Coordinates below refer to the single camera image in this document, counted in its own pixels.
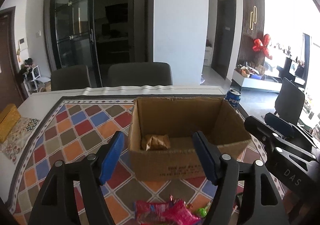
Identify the dark dining chair middle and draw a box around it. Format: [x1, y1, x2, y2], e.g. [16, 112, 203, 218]
[104, 62, 173, 87]

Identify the colourful diamond pattern tablecloth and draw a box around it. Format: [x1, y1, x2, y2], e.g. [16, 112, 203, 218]
[7, 95, 286, 225]

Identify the dark dining chair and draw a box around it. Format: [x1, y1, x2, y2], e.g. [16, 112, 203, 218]
[51, 65, 91, 91]
[104, 62, 173, 87]

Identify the red hawthorn snack packet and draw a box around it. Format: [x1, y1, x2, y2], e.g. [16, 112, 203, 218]
[134, 200, 172, 224]

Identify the pink snack packet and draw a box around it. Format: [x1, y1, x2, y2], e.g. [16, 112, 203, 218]
[161, 200, 201, 225]

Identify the gold wall ornament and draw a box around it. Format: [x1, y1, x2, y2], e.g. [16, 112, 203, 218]
[249, 6, 258, 30]

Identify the green candy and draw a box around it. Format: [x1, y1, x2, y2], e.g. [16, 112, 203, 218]
[195, 202, 211, 219]

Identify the brown cardboard box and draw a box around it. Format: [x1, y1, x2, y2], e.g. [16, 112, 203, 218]
[128, 97, 252, 182]

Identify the black glass sliding door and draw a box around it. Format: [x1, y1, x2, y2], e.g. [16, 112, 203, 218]
[50, 0, 97, 87]

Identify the blue pepsi can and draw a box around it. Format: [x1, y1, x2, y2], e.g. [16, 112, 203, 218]
[225, 88, 241, 109]

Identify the gold tissue box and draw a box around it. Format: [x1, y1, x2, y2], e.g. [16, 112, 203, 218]
[0, 104, 21, 143]

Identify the floral patterned mat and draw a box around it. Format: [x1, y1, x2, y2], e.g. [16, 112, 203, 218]
[1, 117, 40, 165]

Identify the dark dining chair left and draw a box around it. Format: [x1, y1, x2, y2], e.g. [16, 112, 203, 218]
[51, 65, 91, 91]

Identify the dark chair right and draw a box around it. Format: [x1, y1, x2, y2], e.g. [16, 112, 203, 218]
[274, 78, 305, 125]

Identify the beige snack bag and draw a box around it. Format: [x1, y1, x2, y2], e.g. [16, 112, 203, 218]
[141, 135, 171, 151]

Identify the red bow decoration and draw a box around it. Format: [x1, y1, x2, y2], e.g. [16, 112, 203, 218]
[252, 34, 272, 60]

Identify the white tv cabinet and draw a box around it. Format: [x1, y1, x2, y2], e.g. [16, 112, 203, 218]
[231, 70, 282, 92]

